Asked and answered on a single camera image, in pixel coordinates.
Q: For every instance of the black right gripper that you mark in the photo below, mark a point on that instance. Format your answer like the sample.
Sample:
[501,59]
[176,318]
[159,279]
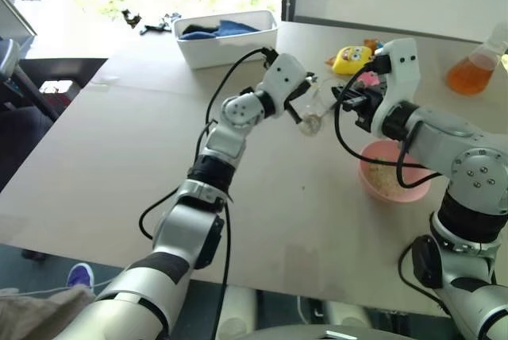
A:
[371,103]

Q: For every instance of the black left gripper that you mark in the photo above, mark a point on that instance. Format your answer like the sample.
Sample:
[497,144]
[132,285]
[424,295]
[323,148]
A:
[302,89]

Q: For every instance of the clear glass mug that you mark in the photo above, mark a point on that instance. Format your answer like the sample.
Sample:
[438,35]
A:
[311,115]

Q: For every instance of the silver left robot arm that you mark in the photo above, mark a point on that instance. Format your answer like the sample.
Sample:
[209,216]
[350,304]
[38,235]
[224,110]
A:
[178,229]

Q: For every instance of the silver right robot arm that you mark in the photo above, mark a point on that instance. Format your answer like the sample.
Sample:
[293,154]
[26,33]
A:
[448,133]

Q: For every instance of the beige oatmeal heap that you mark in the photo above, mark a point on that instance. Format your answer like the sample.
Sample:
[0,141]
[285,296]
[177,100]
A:
[383,181]

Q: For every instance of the pink plastic bowl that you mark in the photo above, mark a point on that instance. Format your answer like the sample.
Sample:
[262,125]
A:
[393,191]

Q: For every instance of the pink starfish toy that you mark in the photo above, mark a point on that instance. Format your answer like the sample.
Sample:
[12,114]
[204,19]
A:
[370,78]

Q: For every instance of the yellow sponge character toy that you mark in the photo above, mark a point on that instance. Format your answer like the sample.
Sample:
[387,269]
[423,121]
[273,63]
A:
[352,60]

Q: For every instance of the small brown toy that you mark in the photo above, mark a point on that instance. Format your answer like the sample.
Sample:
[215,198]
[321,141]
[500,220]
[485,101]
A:
[371,43]

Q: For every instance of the white plastic bin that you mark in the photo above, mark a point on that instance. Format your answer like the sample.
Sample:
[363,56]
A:
[226,48]

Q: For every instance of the blue cloth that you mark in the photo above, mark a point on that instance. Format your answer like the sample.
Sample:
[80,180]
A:
[234,27]

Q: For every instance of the black cloth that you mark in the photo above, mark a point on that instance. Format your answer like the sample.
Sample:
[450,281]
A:
[198,30]

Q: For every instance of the glass flask with orange liquid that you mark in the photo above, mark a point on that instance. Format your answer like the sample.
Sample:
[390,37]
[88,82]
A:
[474,72]

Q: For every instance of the black and blue clip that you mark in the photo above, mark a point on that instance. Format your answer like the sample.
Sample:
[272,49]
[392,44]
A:
[158,25]

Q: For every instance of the small black clip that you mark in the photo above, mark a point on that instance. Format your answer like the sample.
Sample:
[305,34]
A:
[131,18]

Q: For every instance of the grey rounded robot body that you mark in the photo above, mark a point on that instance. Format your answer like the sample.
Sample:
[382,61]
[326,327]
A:
[293,334]

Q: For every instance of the black chair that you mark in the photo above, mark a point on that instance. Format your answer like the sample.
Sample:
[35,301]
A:
[59,72]

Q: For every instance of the purple shoe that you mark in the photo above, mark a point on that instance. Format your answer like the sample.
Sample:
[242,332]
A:
[81,275]

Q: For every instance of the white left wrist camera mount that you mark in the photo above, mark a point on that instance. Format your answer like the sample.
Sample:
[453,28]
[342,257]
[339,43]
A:
[283,76]

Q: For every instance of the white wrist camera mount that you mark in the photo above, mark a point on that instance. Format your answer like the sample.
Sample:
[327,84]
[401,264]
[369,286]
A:
[283,76]
[401,74]

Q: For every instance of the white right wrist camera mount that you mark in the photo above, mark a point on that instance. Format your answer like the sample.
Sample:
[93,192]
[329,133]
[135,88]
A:
[401,74]

